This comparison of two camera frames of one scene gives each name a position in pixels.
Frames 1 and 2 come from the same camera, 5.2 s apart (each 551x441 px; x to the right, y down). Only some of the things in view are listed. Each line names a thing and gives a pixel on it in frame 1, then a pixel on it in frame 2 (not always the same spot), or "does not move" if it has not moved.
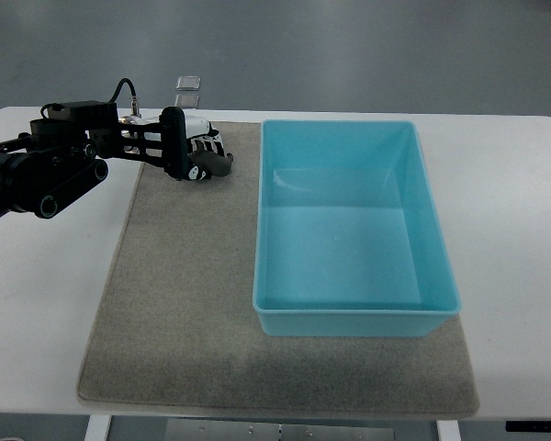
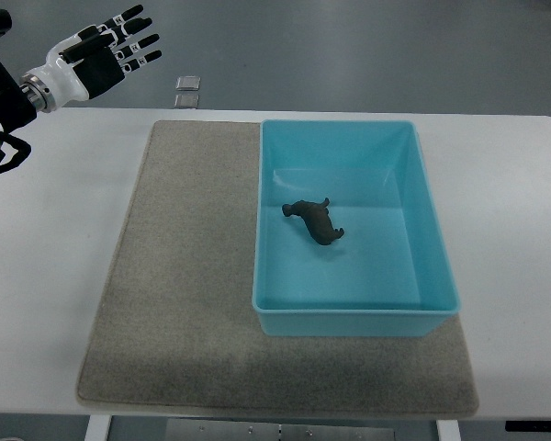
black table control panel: [537, 425] does not move
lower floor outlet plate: [186, 100] does not move
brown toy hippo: [213, 163] → [316, 219]
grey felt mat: [175, 327] does not move
